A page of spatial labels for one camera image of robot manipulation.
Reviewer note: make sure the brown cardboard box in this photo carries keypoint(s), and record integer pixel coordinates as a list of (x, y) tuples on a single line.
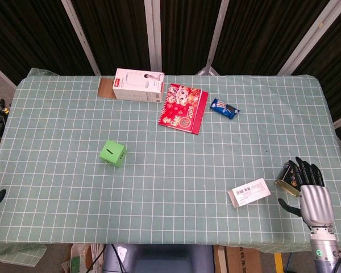
[(241, 261)]

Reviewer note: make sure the red spiral calendar notebook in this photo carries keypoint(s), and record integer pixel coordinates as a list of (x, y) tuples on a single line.
[(184, 108)]

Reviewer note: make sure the small white barcode box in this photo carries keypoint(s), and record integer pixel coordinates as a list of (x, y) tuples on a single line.
[(248, 193)]

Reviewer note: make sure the blue snack packet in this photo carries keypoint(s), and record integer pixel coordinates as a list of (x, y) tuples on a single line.
[(223, 107)]

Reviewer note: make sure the dark pleated screen panel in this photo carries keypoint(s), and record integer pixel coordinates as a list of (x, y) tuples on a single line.
[(335, 51), (116, 34), (267, 34), (187, 34), (31, 34)]

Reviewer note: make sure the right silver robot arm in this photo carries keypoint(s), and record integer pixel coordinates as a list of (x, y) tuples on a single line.
[(324, 253)]

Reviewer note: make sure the green cube with black numbers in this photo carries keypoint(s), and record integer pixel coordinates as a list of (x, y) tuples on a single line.
[(110, 152)]

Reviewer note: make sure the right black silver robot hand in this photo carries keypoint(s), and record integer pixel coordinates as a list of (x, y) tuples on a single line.
[(315, 204)]

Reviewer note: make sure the black gold tin can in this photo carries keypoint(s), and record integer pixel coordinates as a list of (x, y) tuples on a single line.
[(286, 182)]

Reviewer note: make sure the green grid tablecloth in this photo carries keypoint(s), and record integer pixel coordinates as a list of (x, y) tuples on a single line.
[(170, 185)]

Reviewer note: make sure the white screen frame post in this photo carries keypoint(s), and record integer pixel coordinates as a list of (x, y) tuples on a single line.
[(153, 34), (307, 42), (216, 42), (82, 37)]

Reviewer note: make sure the white box with red label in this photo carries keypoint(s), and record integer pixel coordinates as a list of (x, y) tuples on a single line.
[(136, 85)]

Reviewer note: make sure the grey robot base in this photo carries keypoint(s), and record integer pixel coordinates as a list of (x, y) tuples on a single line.
[(164, 260)]

